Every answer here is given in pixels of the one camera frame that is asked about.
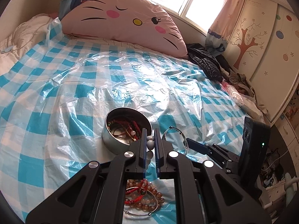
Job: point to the black camera box green light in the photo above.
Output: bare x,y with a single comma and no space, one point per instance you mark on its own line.
256,136

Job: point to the pink cat face pillow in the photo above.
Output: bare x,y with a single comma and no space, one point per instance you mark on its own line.
138,22

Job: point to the thin silver bangle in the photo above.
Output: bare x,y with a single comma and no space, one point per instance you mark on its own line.
140,210

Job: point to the pink curtain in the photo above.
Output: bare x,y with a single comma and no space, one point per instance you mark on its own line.
218,34

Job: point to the white quilt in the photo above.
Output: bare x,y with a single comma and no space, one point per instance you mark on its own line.
22,39

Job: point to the bookshelf with items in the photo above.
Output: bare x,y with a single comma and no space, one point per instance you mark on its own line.
279,175

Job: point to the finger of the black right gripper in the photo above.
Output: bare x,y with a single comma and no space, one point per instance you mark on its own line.
220,155

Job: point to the pile of clothes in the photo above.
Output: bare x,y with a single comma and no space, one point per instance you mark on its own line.
242,92

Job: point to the blue checkered plastic sheet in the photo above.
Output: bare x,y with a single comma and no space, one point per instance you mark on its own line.
54,101

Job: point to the white wardrobe with tree decal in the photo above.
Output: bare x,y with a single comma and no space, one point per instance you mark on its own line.
264,47

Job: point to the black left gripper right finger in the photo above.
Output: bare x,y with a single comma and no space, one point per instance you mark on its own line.
203,192

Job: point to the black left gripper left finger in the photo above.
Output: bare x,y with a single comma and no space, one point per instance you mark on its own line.
96,193

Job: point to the black jacket on bed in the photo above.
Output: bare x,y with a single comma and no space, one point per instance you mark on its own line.
199,56

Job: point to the round silver metal tin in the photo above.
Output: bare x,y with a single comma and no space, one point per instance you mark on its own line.
122,126

